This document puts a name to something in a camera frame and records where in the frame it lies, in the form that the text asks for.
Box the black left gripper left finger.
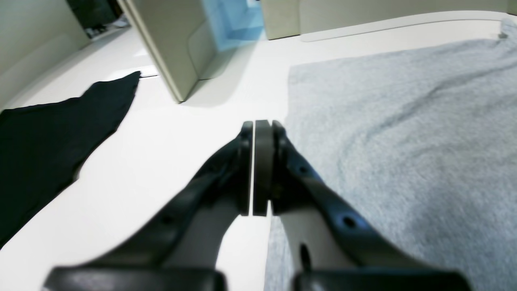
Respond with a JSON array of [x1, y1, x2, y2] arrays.
[[44, 121, 253, 291]]

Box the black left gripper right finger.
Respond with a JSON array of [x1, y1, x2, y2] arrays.
[[253, 120, 471, 291]]

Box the grey T-shirt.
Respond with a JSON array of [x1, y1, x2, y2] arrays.
[[283, 19, 517, 291]]

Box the black cloth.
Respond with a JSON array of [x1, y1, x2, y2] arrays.
[[0, 71, 141, 246]]

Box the beige partition panel right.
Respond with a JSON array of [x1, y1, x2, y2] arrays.
[[119, 0, 264, 103]]

